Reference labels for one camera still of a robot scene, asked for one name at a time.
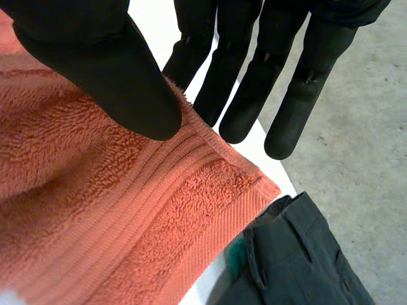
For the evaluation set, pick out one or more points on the coral towel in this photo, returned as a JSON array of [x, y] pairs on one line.
[[105, 206]]

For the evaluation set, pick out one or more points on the teal towel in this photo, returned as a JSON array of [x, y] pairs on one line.
[[236, 255]]

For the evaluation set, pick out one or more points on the dark grey shorts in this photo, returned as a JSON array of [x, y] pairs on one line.
[[295, 257]]

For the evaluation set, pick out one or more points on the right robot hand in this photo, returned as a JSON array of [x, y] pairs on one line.
[[121, 79]]

